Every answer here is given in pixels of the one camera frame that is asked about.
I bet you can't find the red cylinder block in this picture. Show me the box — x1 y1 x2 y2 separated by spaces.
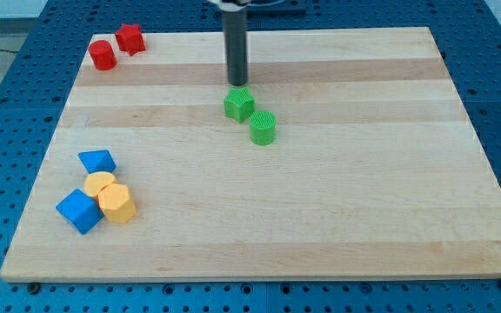
88 40 117 70

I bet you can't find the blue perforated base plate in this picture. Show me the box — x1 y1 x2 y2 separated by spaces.
0 0 501 312

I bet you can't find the green star block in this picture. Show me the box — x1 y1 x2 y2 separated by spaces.
224 86 255 123

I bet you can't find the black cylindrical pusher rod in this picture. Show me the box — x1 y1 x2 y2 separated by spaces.
218 0 249 86

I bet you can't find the blue cube block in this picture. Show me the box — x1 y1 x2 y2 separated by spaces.
56 189 104 235

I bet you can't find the yellow hexagon block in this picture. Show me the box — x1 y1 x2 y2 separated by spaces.
97 183 137 223

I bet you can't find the red star block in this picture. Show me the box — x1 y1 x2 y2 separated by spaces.
114 23 146 56

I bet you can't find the green cylinder block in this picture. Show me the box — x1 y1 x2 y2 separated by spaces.
250 110 277 146

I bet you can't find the yellow round block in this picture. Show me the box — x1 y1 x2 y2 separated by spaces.
83 171 117 202

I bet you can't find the wooden board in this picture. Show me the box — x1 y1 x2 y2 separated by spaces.
0 27 501 283

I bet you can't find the blue triangular block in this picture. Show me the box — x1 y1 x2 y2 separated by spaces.
78 150 117 174

